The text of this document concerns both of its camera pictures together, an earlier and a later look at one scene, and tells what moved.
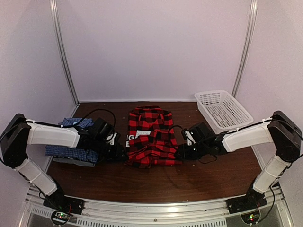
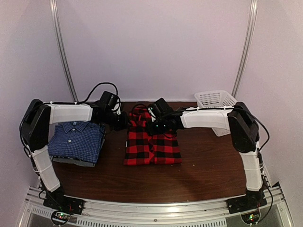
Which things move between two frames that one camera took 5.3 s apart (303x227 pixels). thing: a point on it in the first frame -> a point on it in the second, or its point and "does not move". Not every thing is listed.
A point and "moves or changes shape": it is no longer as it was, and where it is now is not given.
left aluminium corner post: (55, 13) does not move
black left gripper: (117, 154) -> (124, 123)
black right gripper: (183, 153) -> (151, 130)
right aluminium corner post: (247, 49) does not move
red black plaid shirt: (152, 141) moves or changes shape
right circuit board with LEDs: (251, 217) does not move
